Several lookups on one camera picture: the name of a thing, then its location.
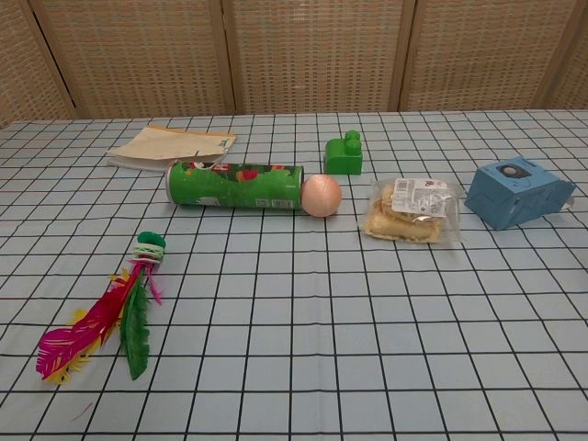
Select colourful small toy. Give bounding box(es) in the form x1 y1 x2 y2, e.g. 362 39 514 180
36 231 167 386

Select green toy building block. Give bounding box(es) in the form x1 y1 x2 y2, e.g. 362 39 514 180
324 130 363 176

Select beige paper notebook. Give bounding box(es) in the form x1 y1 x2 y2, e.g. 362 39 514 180
107 125 238 173

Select green chip can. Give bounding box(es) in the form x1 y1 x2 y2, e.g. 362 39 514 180
165 160 306 211

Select packaged bread snack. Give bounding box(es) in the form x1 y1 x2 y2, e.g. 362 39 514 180
362 177 464 245

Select blue checkered tablecloth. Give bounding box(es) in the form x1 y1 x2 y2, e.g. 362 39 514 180
0 108 588 441

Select blue cardboard box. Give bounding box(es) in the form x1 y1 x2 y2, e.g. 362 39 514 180
463 157 576 232

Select woven folding screen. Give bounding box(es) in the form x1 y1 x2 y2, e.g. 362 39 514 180
0 0 588 130

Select peach pink ball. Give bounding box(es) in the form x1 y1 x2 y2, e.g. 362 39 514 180
302 174 344 218

